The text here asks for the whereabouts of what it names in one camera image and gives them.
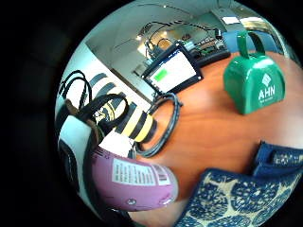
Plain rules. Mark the purple bottle with white label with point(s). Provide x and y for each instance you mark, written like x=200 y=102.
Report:
x=139 y=186

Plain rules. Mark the white paper tag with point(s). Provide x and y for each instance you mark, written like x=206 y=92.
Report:
x=118 y=145

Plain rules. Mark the the person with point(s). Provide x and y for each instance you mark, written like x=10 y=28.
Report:
x=137 y=121

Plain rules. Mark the black laptop with bright screen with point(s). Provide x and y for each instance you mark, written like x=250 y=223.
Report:
x=173 y=72

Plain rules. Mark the blue patterned woven mat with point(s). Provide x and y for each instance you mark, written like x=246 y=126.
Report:
x=233 y=198

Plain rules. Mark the black electronics box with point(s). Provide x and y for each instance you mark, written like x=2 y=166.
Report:
x=213 y=53

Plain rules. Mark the dark blue patterned pot holder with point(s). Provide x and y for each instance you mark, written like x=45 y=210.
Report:
x=277 y=160

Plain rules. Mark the rectangular ceiling lamp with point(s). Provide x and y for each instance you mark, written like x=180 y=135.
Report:
x=230 y=20

